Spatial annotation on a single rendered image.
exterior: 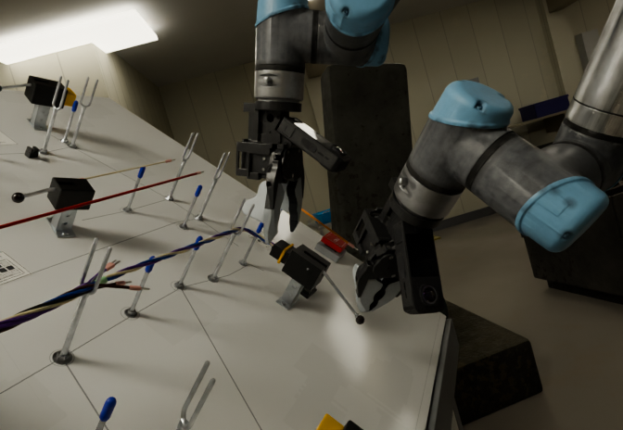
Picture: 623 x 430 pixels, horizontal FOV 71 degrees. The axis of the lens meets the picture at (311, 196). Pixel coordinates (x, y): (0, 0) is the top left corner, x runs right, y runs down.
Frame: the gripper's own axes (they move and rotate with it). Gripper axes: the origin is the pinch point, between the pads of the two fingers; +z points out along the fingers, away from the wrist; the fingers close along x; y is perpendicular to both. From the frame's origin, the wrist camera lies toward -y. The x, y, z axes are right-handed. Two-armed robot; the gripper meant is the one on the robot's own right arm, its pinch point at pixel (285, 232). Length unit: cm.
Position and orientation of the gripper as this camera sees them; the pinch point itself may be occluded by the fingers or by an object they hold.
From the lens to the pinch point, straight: 69.0
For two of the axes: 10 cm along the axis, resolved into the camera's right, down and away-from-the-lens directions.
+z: -0.5, 9.8, 1.7
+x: -3.8, 1.4, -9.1
